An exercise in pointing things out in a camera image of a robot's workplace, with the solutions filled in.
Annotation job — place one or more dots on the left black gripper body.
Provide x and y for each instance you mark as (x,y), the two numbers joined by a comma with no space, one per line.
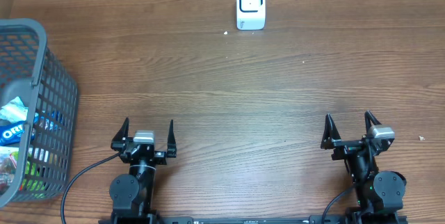
(158,158)

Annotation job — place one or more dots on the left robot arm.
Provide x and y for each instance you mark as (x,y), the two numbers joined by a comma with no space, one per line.
(132,193)

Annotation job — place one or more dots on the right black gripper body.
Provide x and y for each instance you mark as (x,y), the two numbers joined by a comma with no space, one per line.
(344,152)

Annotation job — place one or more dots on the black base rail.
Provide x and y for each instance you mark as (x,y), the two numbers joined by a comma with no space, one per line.
(313,219)

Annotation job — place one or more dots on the grey plastic mesh basket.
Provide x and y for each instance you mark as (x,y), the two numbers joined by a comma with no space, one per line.
(32,72)

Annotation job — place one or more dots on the blue Oreo cookie pack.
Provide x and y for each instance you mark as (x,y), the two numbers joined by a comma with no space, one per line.
(12,133)

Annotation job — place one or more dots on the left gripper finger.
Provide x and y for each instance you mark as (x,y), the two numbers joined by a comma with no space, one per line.
(119,140)
(171,143)

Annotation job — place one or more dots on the mint green wipes pack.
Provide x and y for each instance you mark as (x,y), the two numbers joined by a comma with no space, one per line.
(14,111)

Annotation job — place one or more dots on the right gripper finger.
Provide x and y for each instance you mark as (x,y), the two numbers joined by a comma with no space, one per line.
(331,135)
(372,124)

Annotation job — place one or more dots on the white barcode scanner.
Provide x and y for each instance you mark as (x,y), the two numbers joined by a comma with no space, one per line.
(250,15)

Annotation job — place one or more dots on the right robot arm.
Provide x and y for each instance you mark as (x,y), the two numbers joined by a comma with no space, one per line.
(379,193)

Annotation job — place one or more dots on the green snack bag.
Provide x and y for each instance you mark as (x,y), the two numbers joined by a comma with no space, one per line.
(9,156)

